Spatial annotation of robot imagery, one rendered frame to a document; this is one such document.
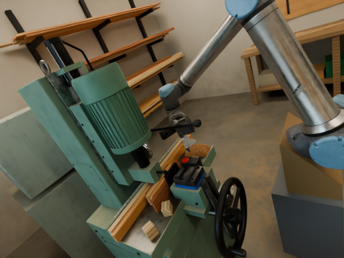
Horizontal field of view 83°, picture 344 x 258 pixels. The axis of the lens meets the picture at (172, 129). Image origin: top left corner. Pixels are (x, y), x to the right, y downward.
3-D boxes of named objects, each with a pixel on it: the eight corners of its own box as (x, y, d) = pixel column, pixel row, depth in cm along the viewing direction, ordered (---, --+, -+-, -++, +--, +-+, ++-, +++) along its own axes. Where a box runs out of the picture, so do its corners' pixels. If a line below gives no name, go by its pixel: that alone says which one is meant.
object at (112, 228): (116, 240, 74) (110, 231, 72) (113, 238, 75) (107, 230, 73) (186, 145, 115) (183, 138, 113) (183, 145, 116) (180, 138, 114)
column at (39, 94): (126, 214, 99) (34, 79, 70) (100, 206, 112) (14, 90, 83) (150, 181, 114) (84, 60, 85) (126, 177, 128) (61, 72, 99)
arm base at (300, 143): (289, 122, 105) (304, 109, 98) (322, 145, 101) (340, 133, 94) (281, 140, 93) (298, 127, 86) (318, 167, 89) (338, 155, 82)
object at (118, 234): (119, 243, 72) (113, 236, 71) (115, 241, 73) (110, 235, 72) (193, 139, 118) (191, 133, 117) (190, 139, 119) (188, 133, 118)
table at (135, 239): (180, 278, 60) (173, 267, 57) (117, 247, 78) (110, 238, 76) (233, 154, 101) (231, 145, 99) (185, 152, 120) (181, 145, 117)
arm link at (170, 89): (165, 83, 113) (172, 103, 118) (153, 90, 106) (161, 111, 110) (178, 80, 107) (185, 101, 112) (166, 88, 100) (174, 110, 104)
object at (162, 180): (158, 208, 80) (151, 196, 77) (155, 208, 81) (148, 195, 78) (179, 177, 92) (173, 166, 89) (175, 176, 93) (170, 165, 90)
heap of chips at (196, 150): (205, 156, 98) (203, 150, 97) (182, 155, 107) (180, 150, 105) (211, 146, 105) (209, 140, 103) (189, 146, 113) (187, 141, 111)
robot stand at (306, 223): (291, 215, 148) (281, 158, 126) (344, 228, 129) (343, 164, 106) (283, 252, 129) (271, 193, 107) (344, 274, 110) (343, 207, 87)
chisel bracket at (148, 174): (156, 186, 84) (149, 171, 81) (134, 183, 93) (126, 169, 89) (165, 174, 89) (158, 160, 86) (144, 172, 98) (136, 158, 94)
